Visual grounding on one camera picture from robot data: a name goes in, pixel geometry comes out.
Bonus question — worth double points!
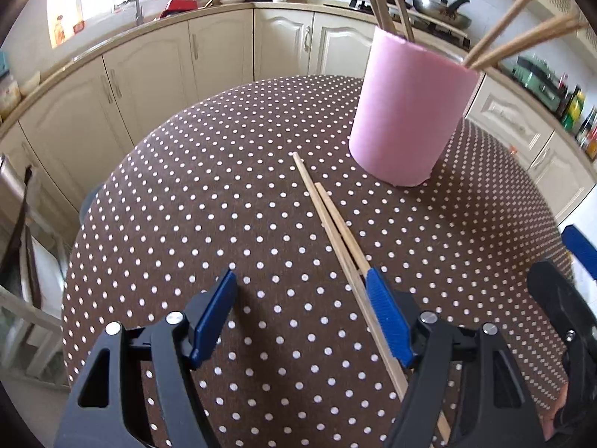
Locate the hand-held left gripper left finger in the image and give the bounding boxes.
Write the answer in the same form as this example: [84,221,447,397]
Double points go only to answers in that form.
[53,268,238,448]

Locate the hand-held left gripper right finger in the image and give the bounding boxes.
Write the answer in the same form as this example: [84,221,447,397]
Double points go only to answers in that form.
[365,267,548,448]

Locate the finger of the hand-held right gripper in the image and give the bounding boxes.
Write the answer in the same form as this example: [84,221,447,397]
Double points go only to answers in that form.
[527,260,597,352]
[561,224,597,283]

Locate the pink cylindrical cup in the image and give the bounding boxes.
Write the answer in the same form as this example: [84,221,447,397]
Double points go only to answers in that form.
[349,25,481,188]

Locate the person's right hand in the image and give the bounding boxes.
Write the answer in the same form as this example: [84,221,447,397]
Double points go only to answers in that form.
[546,383,568,437]

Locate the brown polka-dot tablecloth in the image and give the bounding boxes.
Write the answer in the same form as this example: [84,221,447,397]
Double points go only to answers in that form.
[60,75,576,448]

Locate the dark sauce bottle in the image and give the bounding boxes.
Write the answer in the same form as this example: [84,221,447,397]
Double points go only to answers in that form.
[576,106,597,147]

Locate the green bottle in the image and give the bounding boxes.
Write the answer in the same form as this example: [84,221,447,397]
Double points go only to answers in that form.
[561,90,586,132]

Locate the red-capped dark bottle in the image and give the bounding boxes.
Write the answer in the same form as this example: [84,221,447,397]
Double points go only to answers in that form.
[555,73,571,113]

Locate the grey-blue trash bin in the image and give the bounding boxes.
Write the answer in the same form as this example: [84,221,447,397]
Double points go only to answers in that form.
[79,182,103,225]

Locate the green electric cooker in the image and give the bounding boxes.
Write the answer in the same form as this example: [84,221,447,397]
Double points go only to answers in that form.
[513,53,563,108]

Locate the white storage rack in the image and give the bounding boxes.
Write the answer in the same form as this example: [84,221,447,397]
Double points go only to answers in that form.
[0,154,71,383]

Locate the black gas stove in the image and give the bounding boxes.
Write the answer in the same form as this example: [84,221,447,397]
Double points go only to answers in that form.
[323,0,472,50]

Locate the metal wok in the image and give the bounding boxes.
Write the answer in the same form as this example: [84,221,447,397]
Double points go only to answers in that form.
[413,0,473,29]

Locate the white-lidded glass jar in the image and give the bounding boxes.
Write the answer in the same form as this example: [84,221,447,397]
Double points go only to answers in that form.
[0,72,22,113]

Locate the red pot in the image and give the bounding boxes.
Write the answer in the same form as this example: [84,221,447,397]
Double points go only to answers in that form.
[160,0,199,19]

